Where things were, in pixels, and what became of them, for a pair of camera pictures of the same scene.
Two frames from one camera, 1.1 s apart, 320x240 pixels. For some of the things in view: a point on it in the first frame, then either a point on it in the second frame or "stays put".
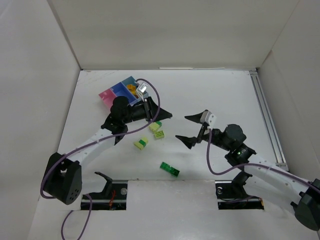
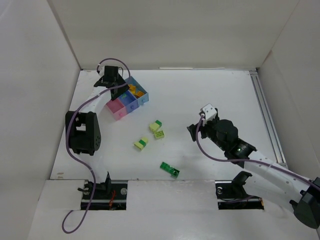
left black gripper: x=148 y=110 -> x=116 y=88
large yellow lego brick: x=132 y=88 stays put
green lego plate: x=171 y=170 stays put
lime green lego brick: x=159 y=134 stays put
